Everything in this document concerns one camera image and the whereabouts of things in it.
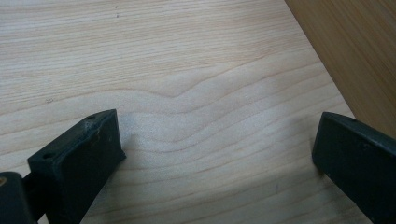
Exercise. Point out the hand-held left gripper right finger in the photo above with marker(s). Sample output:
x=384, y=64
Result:
x=358, y=161

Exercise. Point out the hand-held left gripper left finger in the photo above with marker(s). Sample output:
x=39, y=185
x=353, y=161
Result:
x=77, y=168

